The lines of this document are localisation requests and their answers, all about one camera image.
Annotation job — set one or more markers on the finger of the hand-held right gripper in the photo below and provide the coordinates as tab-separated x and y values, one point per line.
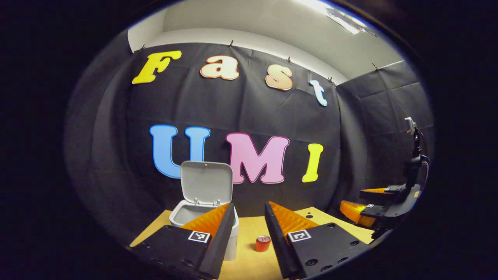
379	212
383	194

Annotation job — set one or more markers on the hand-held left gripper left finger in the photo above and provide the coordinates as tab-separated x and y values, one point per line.
220	241

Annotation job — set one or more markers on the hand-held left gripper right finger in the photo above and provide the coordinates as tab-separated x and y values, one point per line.
278	241

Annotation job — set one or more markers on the red pop can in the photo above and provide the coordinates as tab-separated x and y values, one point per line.
263	244

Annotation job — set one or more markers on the white desktop garbage bin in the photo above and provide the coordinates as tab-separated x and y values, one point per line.
206	182

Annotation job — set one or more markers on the wooden desktop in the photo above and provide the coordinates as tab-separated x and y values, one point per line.
249	264

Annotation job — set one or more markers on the black backdrop cloth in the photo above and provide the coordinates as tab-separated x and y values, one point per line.
253	112

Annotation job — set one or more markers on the ceiling light panel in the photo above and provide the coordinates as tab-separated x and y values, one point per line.
346	21

